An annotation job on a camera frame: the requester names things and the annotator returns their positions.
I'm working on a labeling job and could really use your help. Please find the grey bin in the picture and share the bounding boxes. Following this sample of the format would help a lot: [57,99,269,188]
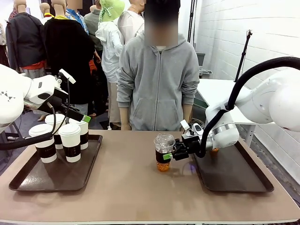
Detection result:
[195,52,206,71]

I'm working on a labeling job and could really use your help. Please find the white lidded paper coffee cup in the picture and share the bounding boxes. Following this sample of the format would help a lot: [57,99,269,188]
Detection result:
[44,113,67,150]
[28,123,58,164]
[58,123,82,163]
[68,118,90,150]

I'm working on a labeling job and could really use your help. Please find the brown plastic serving tray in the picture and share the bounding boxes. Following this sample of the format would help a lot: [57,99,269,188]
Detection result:
[192,138,275,193]
[8,134,103,192]

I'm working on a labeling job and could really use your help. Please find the mannequin in dark grey jacket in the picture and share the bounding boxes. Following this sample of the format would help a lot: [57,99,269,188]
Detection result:
[5,0,47,79]

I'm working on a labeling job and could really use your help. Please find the black arm hose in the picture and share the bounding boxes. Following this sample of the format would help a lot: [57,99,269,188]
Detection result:
[195,56,300,159]
[0,102,57,151]

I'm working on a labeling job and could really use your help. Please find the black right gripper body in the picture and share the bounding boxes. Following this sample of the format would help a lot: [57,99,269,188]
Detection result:
[181,133,202,156]

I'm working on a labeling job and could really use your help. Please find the thin black camera cable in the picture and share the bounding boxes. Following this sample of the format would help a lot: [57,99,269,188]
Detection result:
[52,78,71,136]

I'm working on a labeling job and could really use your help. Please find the person's left forearm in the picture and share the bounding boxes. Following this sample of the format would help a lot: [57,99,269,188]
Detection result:
[182,104,193,128]

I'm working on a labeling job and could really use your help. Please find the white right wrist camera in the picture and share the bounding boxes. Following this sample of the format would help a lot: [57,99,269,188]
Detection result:
[180,119,191,132]

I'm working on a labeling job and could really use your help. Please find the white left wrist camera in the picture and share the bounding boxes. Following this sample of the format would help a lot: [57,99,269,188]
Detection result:
[58,68,76,85]

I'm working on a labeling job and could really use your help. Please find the mannequin with yellow red collar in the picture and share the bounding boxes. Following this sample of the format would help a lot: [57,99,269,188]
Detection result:
[39,2,55,25]

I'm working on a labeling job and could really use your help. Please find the person in blue patterned shirt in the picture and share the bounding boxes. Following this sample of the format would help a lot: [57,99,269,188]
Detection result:
[65,0,91,35]

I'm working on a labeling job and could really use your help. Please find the person in grey hoodie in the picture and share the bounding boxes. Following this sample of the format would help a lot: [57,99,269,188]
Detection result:
[116,0,200,131]

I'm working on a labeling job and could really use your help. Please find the mannequin in white shirt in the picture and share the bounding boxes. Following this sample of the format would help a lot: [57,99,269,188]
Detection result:
[95,0,125,128]

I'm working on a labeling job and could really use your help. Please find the black right arm hose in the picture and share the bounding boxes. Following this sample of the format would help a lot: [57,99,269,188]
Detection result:
[195,56,300,159]

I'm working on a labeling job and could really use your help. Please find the green sun hat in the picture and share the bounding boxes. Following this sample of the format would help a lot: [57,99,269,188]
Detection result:
[98,0,125,23]

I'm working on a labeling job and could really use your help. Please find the mannequin in black coat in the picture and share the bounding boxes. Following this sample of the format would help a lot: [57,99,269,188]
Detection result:
[43,0,96,115]

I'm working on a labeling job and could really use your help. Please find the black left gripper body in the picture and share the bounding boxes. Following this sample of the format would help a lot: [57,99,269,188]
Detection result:
[38,94,70,118]

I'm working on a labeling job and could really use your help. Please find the black tripod stand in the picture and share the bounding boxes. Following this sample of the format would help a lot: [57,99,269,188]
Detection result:
[234,29,254,83]

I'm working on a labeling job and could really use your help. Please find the black left arm hose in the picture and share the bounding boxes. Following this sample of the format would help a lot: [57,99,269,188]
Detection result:
[0,102,57,151]

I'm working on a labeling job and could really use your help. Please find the green box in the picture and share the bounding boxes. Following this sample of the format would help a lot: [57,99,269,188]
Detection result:
[192,90,209,111]

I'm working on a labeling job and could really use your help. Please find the black light stand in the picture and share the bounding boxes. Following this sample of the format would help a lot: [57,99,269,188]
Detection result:
[187,0,198,44]

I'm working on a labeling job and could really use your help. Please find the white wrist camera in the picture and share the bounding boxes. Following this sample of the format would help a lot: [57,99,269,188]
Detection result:
[58,68,76,85]
[180,119,191,132]

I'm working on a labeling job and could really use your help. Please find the mannequin in white jacket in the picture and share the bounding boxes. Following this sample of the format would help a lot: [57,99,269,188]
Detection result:
[118,0,145,44]

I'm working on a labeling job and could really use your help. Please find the person's right forearm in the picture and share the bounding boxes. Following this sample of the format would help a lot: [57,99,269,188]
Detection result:
[119,106,131,126]

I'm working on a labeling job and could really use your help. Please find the figure in grey green jacket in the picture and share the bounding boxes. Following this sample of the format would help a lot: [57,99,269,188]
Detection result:
[83,4,105,52]

